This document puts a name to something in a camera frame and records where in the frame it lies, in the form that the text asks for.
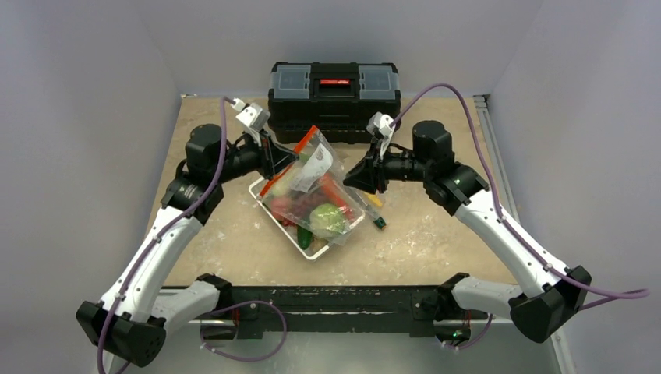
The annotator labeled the dark green cucumber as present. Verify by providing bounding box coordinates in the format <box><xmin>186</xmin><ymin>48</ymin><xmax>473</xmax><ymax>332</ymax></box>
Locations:
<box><xmin>296</xmin><ymin>226</ymin><xmax>314</xmax><ymax>250</ymax></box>

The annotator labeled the yellow handled screwdriver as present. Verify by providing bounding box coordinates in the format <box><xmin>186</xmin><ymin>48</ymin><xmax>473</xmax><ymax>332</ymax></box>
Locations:
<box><xmin>364</xmin><ymin>192</ymin><xmax>384</xmax><ymax>209</ymax></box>

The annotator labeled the orange plastic carrot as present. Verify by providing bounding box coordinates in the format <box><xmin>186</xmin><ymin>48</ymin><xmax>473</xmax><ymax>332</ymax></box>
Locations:
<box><xmin>319</xmin><ymin>175</ymin><xmax>355</xmax><ymax>221</ymax></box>

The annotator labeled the white plastic basket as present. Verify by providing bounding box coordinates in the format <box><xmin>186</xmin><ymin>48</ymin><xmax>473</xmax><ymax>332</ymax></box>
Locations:
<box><xmin>249</xmin><ymin>173</ymin><xmax>366</xmax><ymax>261</ymax></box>

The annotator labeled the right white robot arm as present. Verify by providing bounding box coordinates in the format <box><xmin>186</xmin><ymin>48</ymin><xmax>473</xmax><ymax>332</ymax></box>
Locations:
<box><xmin>344</xmin><ymin>117</ymin><xmax>592</xmax><ymax>343</ymax></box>

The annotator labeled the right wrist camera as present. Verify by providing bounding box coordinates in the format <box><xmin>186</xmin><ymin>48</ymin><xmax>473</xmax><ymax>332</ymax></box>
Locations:
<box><xmin>366</xmin><ymin>112</ymin><xmax>394</xmax><ymax>161</ymax></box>

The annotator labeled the green handled screwdriver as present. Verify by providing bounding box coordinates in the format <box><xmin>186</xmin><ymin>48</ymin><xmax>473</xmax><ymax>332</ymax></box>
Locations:
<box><xmin>370</xmin><ymin>213</ymin><xmax>387</xmax><ymax>231</ymax></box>

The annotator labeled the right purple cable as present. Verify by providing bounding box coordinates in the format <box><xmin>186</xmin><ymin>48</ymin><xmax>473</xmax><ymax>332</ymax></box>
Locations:
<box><xmin>390</xmin><ymin>83</ymin><xmax>651</xmax><ymax>316</ymax></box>

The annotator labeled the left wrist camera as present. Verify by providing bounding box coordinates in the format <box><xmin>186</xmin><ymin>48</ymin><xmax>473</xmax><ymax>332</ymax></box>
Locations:
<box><xmin>231</xmin><ymin>98</ymin><xmax>270</xmax><ymax>132</ymax></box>

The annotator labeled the aluminium table edge rail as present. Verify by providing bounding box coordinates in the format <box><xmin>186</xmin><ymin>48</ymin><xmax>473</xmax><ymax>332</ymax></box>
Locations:
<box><xmin>472</xmin><ymin>95</ymin><xmax>520</xmax><ymax>223</ymax></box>

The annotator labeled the pink peach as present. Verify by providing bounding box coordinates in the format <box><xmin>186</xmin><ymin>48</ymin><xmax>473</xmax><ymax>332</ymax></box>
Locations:
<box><xmin>268</xmin><ymin>196</ymin><xmax>292</xmax><ymax>221</ymax></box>

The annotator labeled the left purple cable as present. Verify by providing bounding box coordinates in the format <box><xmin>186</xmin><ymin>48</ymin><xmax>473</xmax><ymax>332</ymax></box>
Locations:
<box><xmin>95</xmin><ymin>96</ymin><xmax>244</xmax><ymax>374</ymax></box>

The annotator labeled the green cabbage head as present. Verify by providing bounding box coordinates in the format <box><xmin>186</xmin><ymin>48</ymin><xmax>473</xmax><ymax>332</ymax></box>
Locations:
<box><xmin>309</xmin><ymin>203</ymin><xmax>346</xmax><ymax>238</ymax></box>

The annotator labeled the black plastic toolbox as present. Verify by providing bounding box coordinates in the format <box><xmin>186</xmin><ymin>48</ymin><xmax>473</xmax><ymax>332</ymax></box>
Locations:
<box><xmin>267</xmin><ymin>62</ymin><xmax>401</xmax><ymax>144</ymax></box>

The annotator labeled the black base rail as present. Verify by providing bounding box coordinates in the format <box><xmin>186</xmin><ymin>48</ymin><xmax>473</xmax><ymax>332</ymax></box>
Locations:
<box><xmin>199</xmin><ymin>285</ymin><xmax>487</xmax><ymax>339</ymax></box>

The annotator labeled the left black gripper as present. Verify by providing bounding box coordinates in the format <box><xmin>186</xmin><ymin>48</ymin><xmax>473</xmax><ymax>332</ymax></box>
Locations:
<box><xmin>213</xmin><ymin>127</ymin><xmax>299</xmax><ymax>184</ymax></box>

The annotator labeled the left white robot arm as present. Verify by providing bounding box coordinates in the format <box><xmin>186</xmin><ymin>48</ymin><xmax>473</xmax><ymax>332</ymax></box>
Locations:
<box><xmin>76</xmin><ymin>124</ymin><xmax>298</xmax><ymax>373</ymax></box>

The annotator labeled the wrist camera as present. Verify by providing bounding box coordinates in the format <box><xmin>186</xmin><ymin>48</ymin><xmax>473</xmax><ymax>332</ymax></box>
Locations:
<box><xmin>366</xmin><ymin>112</ymin><xmax>394</xmax><ymax>161</ymax></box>
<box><xmin>231</xmin><ymin>98</ymin><xmax>270</xmax><ymax>132</ymax></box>

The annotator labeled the clear zip top bag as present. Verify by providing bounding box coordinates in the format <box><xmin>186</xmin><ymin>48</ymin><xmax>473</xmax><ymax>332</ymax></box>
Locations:
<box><xmin>259</xmin><ymin>126</ymin><xmax>366</xmax><ymax>249</ymax></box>

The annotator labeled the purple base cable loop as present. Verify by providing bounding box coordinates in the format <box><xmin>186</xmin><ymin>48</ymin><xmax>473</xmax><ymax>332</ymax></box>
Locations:
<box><xmin>199</xmin><ymin>299</ymin><xmax>289</xmax><ymax>363</ymax></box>

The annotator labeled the red grape bunch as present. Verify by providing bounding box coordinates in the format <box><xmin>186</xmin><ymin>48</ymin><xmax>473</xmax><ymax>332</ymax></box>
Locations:
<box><xmin>279</xmin><ymin>194</ymin><xmax>320</xmax><ymax>226</ymax></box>

